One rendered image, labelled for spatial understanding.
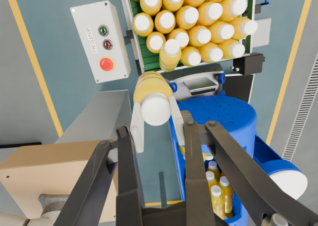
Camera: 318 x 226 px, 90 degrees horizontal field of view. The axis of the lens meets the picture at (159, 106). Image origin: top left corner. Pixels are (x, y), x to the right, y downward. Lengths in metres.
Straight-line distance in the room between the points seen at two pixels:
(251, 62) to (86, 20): 0.56
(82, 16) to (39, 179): 0.59
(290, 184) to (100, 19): 1.11
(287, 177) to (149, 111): 0.95
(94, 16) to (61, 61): 1.32
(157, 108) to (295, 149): 2.69
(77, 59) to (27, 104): 0.74
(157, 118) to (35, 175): 0.63
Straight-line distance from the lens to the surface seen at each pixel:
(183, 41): 0.51
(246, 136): 0.52
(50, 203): 0.83
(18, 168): 0.77
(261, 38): 0.87
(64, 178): 0.75
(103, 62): 0.49
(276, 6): 1.96
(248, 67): 0.69
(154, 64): 0.69
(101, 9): 0.49
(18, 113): 2.22
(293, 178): 1.11
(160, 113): 0.20
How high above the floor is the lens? 1.58
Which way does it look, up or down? 66 degrees down
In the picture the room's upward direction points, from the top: 172 degrees clockwise
